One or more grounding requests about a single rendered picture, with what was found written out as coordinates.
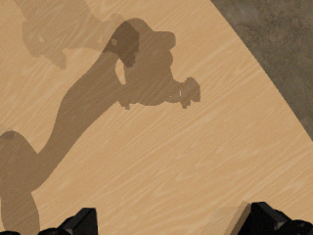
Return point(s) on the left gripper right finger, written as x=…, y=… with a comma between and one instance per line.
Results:
x=263, y=216

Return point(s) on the black lighting desk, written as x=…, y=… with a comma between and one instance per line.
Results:
x=245, y=230

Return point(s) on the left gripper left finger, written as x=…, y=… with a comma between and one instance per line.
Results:
x=83, y=223

